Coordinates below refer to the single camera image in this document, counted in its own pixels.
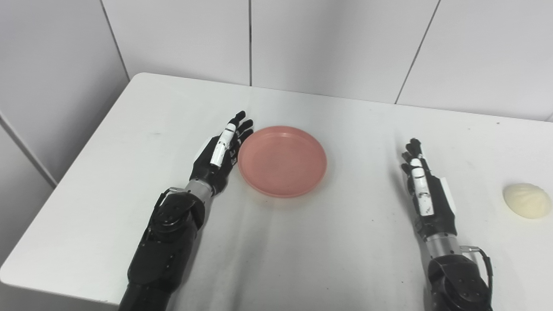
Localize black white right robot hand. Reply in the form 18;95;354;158
400;138;458;240

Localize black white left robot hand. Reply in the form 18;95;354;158
189;111;254;197

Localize pink round plate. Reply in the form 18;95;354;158
238;126;327;199

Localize cream steamed bun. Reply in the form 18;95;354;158
503;183;552;219

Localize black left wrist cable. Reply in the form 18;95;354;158
153;187;184;216

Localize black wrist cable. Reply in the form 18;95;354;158
153;187;184;216
460;245;494;303

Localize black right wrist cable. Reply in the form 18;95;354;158
460;245;494;303

